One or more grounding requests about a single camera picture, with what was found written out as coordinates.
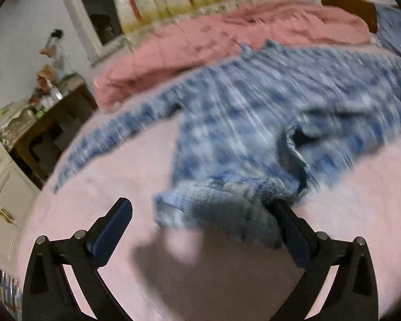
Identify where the blue plaid shirt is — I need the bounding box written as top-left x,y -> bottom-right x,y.
55,41 -> 401,246

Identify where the white drawer cabinet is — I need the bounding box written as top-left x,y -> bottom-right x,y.
0,141 -> 40,274

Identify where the pink bed sheet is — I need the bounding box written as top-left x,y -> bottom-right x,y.
16,39 -> 401,321

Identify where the dark wooden desk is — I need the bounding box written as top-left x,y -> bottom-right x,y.
10,82 -> 98,189

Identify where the stack of papers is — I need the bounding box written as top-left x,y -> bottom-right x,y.
0,100 -> 37,151

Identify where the clear plastic bottle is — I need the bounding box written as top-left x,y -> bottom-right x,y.
49,84 -> 63,103

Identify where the orange paper bag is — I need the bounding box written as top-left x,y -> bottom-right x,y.
37,64 -> 58,88

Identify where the blue floral pillow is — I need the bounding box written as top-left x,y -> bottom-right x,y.
375,4 -> 401,56

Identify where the pink checked duvet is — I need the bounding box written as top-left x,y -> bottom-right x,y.
93,0 -> 371,112

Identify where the white framed window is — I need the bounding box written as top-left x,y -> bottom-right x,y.
63,0 -> 126,67

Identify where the pink wall lamp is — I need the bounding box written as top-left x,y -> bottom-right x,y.
40,28 -> 64,60

